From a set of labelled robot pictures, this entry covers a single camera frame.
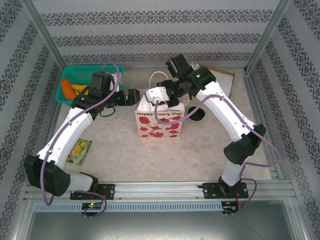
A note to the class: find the yellow green candy packet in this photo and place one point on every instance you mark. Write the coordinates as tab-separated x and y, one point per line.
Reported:
78	151

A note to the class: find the white napkin stack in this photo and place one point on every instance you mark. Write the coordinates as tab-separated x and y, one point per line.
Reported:
225	82

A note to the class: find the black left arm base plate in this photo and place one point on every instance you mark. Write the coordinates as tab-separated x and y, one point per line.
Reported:
107	191

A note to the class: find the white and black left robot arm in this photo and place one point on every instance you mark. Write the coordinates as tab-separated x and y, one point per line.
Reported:
70	135

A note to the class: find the orange toy fruit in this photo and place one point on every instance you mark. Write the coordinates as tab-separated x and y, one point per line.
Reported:
68	89

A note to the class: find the brown cardboard box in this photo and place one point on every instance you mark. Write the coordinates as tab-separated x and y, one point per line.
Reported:
231	75

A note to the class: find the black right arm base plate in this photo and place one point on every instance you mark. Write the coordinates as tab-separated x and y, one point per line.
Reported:
208	191

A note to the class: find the teal plastic basket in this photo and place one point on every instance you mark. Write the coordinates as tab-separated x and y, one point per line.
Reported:
82	68

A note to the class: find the aluminium frame post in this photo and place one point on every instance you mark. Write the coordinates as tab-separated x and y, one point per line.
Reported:
42	35
268	35

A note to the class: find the small circuit board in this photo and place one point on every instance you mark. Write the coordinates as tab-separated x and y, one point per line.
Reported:
230	208
92	205

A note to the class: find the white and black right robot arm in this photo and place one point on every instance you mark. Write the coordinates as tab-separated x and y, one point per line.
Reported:
225	110

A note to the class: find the black plastic lid stack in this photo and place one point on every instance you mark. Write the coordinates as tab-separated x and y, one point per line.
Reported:
197	115

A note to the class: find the white and red paper bag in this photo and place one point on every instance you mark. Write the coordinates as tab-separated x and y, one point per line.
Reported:
160	125

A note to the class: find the aluminium mounting rail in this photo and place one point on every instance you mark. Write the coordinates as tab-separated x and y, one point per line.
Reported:
160	190

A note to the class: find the aluminium side rail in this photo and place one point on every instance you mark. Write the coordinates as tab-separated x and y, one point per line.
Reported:
53	120
252	95

